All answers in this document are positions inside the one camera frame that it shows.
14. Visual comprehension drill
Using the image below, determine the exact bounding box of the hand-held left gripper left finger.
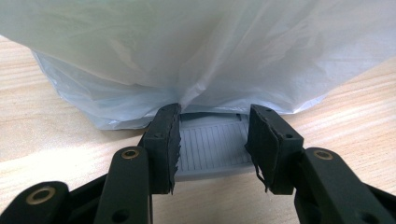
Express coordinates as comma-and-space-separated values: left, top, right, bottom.
143, 103, 182, 195

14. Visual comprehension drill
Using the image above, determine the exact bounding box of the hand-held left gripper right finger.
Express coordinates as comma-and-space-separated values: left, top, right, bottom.
245, 104, 304, 195

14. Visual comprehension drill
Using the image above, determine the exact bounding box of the white plastic trash bag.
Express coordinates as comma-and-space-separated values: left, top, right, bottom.
0, 0, 396, 131

